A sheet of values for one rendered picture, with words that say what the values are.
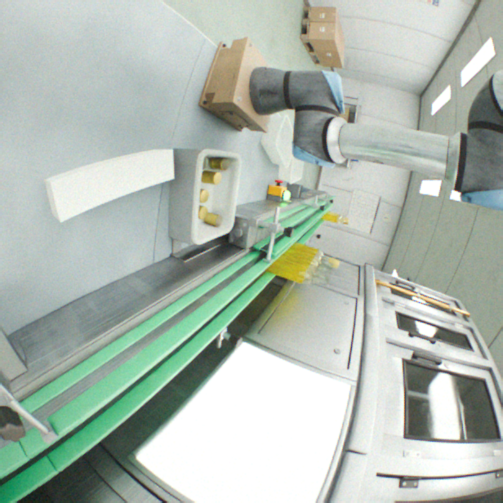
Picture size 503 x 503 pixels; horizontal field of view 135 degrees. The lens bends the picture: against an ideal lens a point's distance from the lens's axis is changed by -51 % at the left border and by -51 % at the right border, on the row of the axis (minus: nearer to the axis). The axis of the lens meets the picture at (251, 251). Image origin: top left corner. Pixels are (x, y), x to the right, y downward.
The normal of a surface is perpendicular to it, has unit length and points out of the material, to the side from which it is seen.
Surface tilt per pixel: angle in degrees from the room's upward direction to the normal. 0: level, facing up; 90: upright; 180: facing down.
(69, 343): 90
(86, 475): 90
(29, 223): 0
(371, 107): 90
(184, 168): 90
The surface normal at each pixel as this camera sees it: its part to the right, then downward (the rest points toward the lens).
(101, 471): 0.15, -0.91
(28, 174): 0.88, 0.30
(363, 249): -0.46, 0.29
